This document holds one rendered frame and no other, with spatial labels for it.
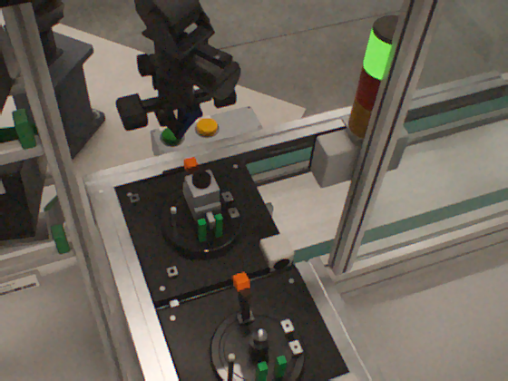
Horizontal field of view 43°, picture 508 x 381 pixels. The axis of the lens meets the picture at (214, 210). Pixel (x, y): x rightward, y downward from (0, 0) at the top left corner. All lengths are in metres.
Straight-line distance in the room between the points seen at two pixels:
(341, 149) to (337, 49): 2.15
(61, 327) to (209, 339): 0.29
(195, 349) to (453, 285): 0.51
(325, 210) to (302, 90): 1.60
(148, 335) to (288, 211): 0.36
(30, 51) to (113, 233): 0.66
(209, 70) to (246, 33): 2.12
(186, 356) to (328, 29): 2.31
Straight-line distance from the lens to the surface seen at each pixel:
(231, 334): 0.97
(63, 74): 1.24
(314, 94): 2.75
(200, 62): 0.91
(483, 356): 1.19
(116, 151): 1.36
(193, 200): 0.99
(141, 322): 1.02
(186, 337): 0.99
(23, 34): 0.48
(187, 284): 1.03
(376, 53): 0.76
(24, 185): 0.68
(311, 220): 1.18
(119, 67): 1.54
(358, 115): 0.82
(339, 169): 0.88
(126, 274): 1.07
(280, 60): 2.89
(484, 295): 1.25
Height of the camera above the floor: 1.86
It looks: 54 degrees down
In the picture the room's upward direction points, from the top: 1 degrees clockwise
